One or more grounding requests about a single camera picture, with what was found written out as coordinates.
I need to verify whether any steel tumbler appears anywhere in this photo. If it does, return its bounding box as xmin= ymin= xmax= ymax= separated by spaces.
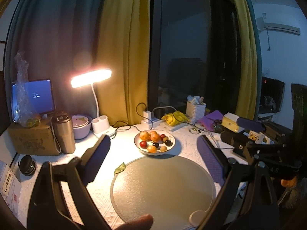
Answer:
xmin=51 ymin=111 xmax=76 ymax=154

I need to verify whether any black power adapter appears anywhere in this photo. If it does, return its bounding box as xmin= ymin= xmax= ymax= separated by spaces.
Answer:
xmin=153 ymin=108 xmax=166 ymax=119

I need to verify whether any black monitor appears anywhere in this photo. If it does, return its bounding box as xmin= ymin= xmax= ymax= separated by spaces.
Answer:
xmin=260 ymin=76 xmax=286 ymax=113

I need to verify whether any white round lid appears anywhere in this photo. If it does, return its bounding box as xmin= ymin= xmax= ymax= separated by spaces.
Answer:
xmin=188 ymin=210 xmax=207 ymax=226

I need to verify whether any black cable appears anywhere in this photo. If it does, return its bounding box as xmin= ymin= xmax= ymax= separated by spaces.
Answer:
xmin=111 ymin=103 xmax=149 ymax=133

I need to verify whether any clear plastic bag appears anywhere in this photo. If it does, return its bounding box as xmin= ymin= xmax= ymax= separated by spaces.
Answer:
xmin=13 ymin=51 xmax=42 ymax=128

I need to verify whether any white power strip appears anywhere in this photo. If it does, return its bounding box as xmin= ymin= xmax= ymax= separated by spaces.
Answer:
xmin=141 ymin=118 xmax=169 ymax=128

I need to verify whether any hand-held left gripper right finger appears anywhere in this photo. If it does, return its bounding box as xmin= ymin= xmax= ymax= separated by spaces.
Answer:
xmin=197 ymin=134 xmax=281 ymax=230

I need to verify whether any white desk lamp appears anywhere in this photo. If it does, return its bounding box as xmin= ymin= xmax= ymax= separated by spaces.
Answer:
xmin=70 ymin=69 xmax=117 ymax=137

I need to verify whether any yellow plastic bag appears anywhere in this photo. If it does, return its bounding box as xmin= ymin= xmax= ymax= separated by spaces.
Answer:
xmin=161 ymin=111 xmax=190 ymax=126

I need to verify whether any cardboard box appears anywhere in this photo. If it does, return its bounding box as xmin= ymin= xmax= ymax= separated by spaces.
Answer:
xmin=8 ymin=120 xmax=61 ymax=156

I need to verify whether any white air conditioner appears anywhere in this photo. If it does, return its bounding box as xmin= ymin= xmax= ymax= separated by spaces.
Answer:
xmin=257 ymin=17 xmax=301 ymax=37

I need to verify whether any dark window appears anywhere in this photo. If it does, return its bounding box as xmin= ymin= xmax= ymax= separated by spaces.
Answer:
xmin=148 ymin=0 xmax=241 ymax=117

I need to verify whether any black round lens cap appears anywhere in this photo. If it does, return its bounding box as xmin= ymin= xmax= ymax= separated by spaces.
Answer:
xmin=18 ymin=155 xmax=37 ymax=176

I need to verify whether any white plate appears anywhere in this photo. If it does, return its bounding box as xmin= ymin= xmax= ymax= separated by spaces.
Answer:
xmin=134 ymin=129 xmax=176 ymax=157

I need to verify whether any grey curtain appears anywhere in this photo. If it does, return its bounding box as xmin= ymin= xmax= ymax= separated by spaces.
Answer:
xmin=6 ymin=0 xmax=109 ymax=118

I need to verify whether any grey round mat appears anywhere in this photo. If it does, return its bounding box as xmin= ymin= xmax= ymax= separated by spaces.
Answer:
xmin=110 ymin=156 xmax=216 ymax=228

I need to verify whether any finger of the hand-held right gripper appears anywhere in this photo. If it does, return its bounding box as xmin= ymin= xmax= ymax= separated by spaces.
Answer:
xmin=237 ymin=117 xmax=293 ymax=140
xmin=220 ymin=131 xmax=301 ymax=169

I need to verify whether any yellow and white box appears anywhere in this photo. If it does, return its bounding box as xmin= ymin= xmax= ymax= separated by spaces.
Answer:
xmin=221 ymin=114 xmax=245 ymax=133

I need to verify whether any white cable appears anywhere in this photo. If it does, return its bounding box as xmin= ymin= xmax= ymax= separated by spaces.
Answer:
xmin=152 ymin=105 xmax=173 ymax=115

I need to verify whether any tablet with blue screen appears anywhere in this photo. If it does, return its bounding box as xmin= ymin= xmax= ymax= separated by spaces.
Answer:
xmin=12 ymin=79 xmax=56 ymax=123

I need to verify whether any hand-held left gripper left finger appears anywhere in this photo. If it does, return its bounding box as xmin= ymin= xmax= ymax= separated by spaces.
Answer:
xmin=27 ymin=134 xmax=111 ymax=230

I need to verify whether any person's left hand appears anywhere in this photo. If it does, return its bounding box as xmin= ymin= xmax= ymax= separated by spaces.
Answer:
xmin=110 ymin=214 xmax=154 ymax=230

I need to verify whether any purple cloth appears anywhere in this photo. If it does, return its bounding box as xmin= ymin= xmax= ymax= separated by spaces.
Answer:
xmin=197 ymin=110 xmax=225 ymax=130

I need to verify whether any yellow curtain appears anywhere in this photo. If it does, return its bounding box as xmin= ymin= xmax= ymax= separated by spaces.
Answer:
xmin=226 ymin=0 xmax=261 ymax=121
xmin=95 ymin=0 xmax=152 ymax=126

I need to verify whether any white woven basket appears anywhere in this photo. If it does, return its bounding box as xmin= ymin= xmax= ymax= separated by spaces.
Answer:
xmin=186 ymin=101 xmax=207 ymax=121

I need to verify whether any white box with red print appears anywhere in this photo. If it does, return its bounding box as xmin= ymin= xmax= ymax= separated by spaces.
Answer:
xmin=0 ymin=160 xmax=27 ymax=230

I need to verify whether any green leaf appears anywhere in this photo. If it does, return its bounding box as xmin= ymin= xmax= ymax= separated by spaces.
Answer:
xmin=114 ymin=162 xmax=127 ymax=175

